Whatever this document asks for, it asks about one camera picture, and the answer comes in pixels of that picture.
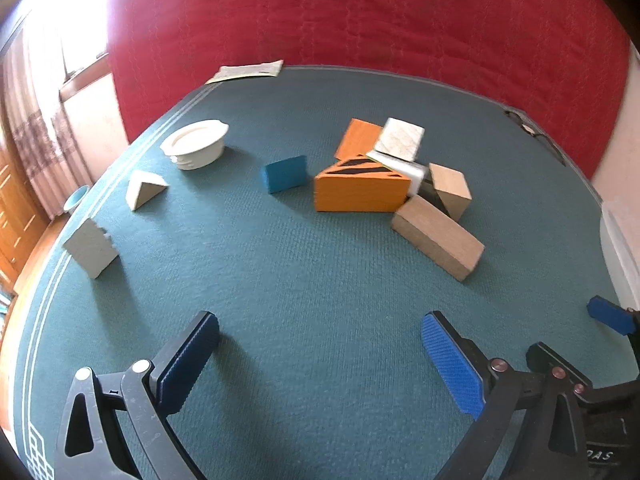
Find long brown wooden block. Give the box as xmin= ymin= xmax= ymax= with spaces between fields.
xmin=390 ymin=196 xmax=485 ymax=282

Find green table mat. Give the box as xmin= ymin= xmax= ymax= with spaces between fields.
xmin=13 ymin=67 xmax=637 ymax=479

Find wooden door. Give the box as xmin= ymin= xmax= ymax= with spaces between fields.
xmin=1 ymin=139 xmax=49 ymax=288

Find tan wooden wedge block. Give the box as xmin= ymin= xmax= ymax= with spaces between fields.
xmin=419 ymin=162 xmax=472 ymax=221

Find cream triangular block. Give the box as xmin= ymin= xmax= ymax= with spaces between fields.
xmin=125 ymin=169 xmax=168 ymax=211

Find patterned curtain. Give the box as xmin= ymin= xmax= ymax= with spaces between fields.
xmin=1 ymin=30 xmax=93 ymax=219

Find red quilted blanket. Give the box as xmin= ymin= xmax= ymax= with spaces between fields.
xmin=107 ymin=0 xmax=630 ymax=176

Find blue wedge block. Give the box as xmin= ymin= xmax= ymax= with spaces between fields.
xmin=260 ymin=155 xmax=308 ymax=194

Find white stacked plates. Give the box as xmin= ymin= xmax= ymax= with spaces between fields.
xmin=160 ymin=119 xmax=229 ymax=171

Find blue waste bin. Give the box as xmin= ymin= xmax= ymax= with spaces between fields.
xmin=63 ymin=185 xmax=91 ymax=214

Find white paper leaflet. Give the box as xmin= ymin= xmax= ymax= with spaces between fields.
xmin=206 ymin=60 xmax=283 ymax=84

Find black wristwatch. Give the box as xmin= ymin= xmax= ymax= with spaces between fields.
xmin=503 ymin=108 xmax=566 ymax=166

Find white marbled wedge block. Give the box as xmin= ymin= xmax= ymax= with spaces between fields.
xmin=374 ymin=117 xmax=425 ymax=162

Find orange block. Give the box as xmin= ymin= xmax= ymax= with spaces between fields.
xmin=334 ymin=118 xmax=382 ymax=160

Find white power adapter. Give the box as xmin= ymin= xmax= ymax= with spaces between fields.
xmin=367 ymin=150 xmax=428 ymax=197

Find grey white wedge block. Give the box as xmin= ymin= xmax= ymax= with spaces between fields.
xmin=63 ymin=218 xmax=118 ymax=280

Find large orange striped wedge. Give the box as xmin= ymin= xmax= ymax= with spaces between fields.
xmin=314 ymin=155 xmax=411 ymax=212

